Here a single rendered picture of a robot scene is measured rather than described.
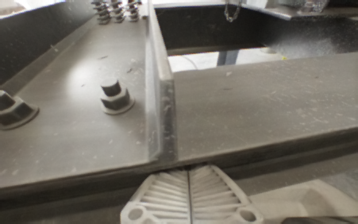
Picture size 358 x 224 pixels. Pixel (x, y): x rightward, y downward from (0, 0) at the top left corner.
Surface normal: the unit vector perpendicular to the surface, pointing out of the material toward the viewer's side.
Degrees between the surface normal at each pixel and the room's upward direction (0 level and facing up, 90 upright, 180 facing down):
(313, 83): 0
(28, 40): 83
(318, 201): 73
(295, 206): 0
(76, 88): 0
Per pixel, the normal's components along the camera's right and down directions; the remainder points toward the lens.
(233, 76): -0.03, -0.70
